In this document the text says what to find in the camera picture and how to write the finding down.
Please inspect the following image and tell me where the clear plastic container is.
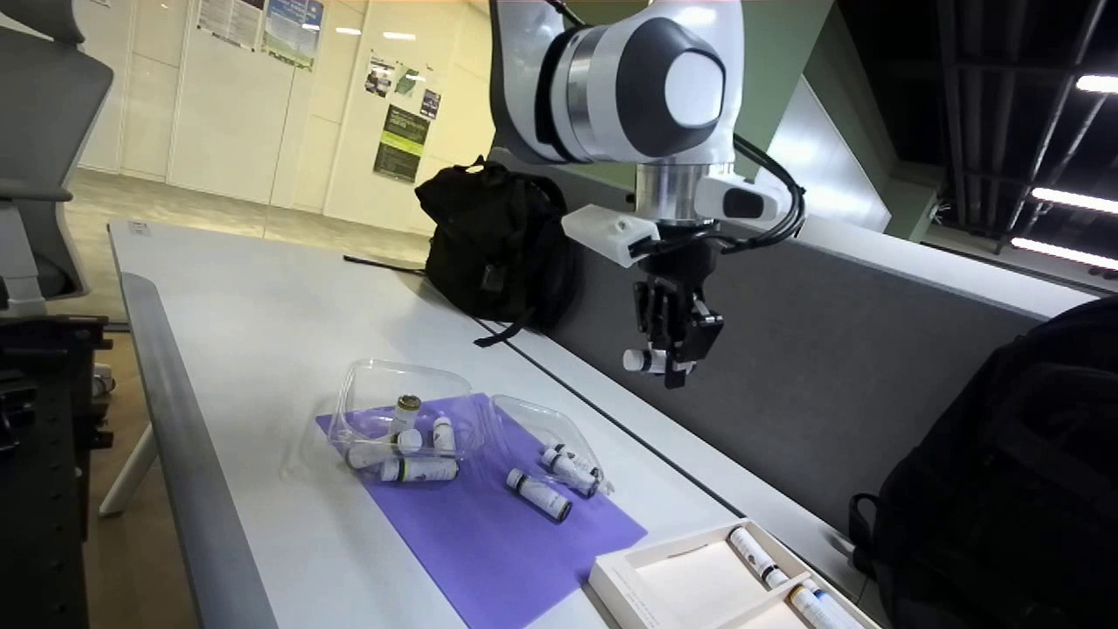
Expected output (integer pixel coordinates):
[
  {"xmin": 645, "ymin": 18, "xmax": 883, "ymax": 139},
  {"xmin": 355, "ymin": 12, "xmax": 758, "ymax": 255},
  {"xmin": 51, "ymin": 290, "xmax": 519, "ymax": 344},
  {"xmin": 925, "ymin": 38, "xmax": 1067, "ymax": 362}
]
[{"xmin": 286, "ymin": 359, "xmax": 490, "ymax": 484}]

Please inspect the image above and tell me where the bottle on lid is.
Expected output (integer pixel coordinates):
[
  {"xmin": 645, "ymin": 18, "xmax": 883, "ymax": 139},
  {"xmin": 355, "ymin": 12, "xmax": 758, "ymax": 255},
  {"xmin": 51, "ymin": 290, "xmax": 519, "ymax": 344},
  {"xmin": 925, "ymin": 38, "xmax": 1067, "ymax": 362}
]
[
  {"xmin": 508, "ymin": 467, "xmax": 572, "ymax": 520},
  {"xmin": 537, "ymin": 443, "xmax": 605, "ymax": 500}
]

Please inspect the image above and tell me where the grey desk divider panel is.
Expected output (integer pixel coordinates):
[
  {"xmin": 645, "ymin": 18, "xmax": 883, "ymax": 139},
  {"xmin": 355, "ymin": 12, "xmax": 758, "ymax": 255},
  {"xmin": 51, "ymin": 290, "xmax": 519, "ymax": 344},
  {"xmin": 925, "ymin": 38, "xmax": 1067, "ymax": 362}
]
[{"xmin": 617, "ymin": 224, "xmax": 1088, "ymax": 524}]

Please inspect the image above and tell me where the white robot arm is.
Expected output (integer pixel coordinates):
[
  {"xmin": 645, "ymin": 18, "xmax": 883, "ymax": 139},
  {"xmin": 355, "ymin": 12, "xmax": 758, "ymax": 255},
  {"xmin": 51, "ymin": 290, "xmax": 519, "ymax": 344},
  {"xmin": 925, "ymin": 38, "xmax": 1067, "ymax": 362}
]
[{"xmin": 490, "ymin": 0, "xmax": 806, "ymax": 386}]

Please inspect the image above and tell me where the bottle on lid near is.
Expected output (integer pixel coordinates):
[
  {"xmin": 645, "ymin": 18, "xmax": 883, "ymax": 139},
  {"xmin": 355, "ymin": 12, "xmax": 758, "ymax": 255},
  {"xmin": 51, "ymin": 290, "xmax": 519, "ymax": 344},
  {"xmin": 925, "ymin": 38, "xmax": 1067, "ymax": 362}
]
[{"xmin": 508, "ymin": 467, "xmax": 572, "ymax": 520}]

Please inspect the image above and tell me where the purple mat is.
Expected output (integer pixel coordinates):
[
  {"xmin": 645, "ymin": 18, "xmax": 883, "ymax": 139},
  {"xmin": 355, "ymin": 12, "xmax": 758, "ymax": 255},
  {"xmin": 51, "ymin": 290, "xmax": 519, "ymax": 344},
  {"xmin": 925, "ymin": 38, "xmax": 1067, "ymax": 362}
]
[{"xmin": 355, "ymin": 413, "xmax": 645, "ymax": 629}]

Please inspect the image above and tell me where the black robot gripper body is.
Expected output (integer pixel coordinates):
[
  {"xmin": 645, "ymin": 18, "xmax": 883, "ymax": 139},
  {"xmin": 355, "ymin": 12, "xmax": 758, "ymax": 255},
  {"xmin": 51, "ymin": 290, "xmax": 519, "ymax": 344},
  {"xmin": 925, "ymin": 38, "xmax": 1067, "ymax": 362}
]
[{"xmin": 636, "ymin": 224, "xmax": 723, "ymax": 350}]

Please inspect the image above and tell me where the grey office chair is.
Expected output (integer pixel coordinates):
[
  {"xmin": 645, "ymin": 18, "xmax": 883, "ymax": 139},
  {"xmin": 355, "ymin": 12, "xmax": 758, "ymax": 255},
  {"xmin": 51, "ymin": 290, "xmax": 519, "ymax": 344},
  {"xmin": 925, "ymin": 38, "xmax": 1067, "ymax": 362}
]
[{"xmin": 0, "ymin": 0, "xmax": 116, "ymax": 315}]

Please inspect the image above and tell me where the clear plastic container lid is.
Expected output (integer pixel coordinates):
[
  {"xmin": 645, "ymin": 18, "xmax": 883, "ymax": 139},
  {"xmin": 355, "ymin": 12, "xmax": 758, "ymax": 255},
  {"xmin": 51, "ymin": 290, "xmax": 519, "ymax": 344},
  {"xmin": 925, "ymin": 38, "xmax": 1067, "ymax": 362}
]
[{"xmin": 490, "ymin": 394, "xmax": 612, "ymax": 503}]

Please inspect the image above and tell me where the bottle on lid far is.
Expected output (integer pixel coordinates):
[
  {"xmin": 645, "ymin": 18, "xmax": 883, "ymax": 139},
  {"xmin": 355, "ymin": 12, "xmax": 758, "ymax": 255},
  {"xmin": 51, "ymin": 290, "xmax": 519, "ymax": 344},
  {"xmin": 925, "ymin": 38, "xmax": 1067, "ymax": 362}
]
[{"xmin": 537, "ymin": 443, "xmax": 605, "ymax": 500}]

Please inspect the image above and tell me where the black backpack near camera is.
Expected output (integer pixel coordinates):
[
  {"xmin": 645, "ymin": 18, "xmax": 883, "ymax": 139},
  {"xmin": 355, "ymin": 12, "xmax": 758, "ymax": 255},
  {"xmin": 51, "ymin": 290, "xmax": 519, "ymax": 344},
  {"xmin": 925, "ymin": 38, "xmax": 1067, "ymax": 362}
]
[{"xmin": 848, "ymin": 298, "xmax": 1118, "ymax": 629}]

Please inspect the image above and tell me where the black backpack on table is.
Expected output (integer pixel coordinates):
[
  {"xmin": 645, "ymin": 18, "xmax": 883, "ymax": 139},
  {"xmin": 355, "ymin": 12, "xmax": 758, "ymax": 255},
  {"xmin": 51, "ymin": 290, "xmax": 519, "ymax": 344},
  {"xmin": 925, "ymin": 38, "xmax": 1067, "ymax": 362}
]
[{"xmin": 341, "ymin": 156, "xmax": 581, "ymax": 350}]

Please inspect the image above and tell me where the bottle in tray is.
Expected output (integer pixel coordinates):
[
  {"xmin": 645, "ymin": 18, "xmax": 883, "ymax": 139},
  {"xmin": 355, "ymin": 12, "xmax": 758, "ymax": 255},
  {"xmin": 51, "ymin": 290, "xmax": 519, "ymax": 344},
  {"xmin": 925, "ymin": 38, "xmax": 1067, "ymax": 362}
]
[
  {"xmin": 727, "ymin": 528, "xmax": 788, "ymax": 591},
  {"xmin": 788, "ymin": 580, "xmax": 863, "ymax": 629}
]

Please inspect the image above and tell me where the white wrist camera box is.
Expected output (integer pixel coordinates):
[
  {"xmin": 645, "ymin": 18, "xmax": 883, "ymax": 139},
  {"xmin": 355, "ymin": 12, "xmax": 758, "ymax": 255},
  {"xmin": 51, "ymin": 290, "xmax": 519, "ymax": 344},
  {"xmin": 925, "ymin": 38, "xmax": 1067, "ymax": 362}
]
[{"xmin": 562, "ymin": 201, "xmax": 660, "ymax": 267}]

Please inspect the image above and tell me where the small white labelled bottle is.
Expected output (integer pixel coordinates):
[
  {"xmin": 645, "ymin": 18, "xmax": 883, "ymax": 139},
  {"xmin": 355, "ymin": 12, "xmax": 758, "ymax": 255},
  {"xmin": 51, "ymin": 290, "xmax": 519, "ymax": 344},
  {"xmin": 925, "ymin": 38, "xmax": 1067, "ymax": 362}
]
[
  {"xmin": 621, "ymin": 350, "xmax": 694, "ymax": 376},
  {"xmin": 430, "ymin": 415, "xmax": 456, "ymax": 458},
  {"xmin": 376, "ymin": 458, "xmax": 456, "ymax": 484},
  {"xmin": 390, "ymin": 394, "xmax": 421, "ymax": 425},
  {"xmin": 346, "ymin": 434, "xmax": 421, "ymax": 470}
]

